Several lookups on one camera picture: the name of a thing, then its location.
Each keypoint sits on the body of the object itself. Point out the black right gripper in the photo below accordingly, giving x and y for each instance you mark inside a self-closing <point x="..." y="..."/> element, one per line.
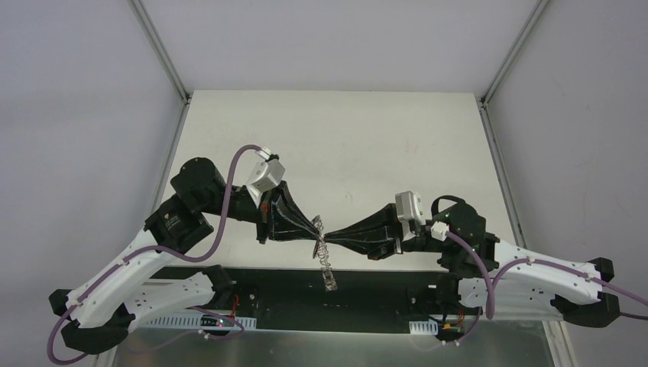
<point x="396" y="232"/>

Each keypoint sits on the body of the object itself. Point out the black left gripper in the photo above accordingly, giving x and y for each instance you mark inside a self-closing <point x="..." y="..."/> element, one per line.
<point x="264" y="213"/>

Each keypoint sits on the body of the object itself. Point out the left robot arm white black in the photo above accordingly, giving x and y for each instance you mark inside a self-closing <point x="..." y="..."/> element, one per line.
<point x="100" y="314"/>

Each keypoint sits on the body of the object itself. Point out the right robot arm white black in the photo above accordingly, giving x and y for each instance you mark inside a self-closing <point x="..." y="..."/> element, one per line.
<point x="480" y="271"/>

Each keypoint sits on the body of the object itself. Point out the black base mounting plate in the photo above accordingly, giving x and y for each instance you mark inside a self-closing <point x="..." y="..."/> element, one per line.
<point x="364" y="302"/>

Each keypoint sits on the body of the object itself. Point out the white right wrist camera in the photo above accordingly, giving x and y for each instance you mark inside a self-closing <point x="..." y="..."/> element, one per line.
<point x="409" y="214"/>

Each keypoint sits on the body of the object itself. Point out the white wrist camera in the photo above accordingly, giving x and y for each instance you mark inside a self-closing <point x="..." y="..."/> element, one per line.
<point x="409" y="214"/>
<point x="267" y="174"/>

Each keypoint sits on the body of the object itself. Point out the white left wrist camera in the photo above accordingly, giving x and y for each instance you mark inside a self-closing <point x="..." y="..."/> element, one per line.
<point x="267" y="174"/>

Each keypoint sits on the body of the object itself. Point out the white slotted cable duct right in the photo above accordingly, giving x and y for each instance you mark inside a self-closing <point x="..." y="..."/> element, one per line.
<point x="426" y="327"/>

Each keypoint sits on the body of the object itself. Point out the white slotted cable duct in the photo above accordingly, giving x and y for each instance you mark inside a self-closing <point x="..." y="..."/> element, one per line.
<point x="195" y="321"/>
<point x="426" y="327"/>

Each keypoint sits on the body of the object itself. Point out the white slotted cable duct left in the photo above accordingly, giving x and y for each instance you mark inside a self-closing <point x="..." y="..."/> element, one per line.
<point x="195" y="321"/>

